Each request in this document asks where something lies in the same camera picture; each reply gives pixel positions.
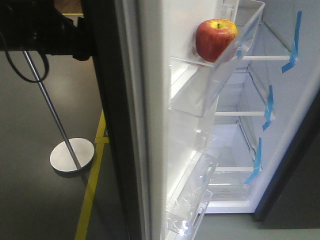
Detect clear fridge crisper drawer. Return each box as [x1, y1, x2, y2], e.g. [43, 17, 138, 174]
[208, 171, 255, 202]

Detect metal stand with round base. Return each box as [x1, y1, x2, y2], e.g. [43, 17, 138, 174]
[22, 51, 95, 173]

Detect middle glass fridge shelf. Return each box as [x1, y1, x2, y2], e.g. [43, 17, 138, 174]
[215, 72, 269, 117]

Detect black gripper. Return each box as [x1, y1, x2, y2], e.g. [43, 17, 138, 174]
[0, 0, 92, 61]

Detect lower glass fridge shelf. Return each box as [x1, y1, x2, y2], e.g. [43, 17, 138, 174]
[213, 121, 258, 173]

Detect dark grey fridge body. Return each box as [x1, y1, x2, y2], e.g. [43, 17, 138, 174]
[206, 0, 320, 221]

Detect clear lower door bin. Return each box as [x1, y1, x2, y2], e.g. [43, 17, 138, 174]
[164, 131, 224, 240]

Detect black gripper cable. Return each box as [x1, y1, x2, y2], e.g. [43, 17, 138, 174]
[0, 32, 50, 83]

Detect top glass fridge shelf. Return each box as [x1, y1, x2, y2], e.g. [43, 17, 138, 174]
[242, 22, 297, 62]

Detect glass fridge shelf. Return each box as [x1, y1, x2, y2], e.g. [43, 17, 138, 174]
[242, 22, 297, 62]
[213, 121, 258, 173]
[215, 72, 269, 117]

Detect red yellow apple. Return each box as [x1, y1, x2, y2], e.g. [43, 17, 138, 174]
[195, 18, 238, 63]

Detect clear upper door bin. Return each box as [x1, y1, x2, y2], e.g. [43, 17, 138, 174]
[165, 0, 265, 118]

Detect open fridge door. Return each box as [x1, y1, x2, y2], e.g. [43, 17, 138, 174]
[79, 0, 266, 240]

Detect clear door bin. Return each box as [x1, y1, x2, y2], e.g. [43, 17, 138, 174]
[165, 0, 265, 118]
[164, 131, 224, 240]

